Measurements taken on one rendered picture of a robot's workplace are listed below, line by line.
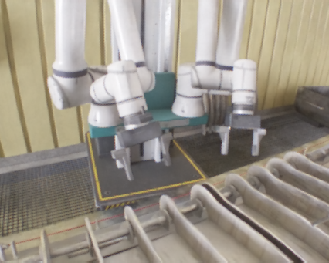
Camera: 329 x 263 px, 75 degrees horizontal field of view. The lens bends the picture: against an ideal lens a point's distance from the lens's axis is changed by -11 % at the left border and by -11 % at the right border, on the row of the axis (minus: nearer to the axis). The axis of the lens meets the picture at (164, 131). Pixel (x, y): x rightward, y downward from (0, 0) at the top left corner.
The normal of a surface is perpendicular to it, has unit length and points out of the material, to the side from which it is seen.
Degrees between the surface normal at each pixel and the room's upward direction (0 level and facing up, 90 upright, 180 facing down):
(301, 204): 90
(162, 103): 90
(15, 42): 90
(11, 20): 90
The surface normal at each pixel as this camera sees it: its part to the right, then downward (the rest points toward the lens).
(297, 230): -0.88, 0.17
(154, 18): 0.35, 0.42
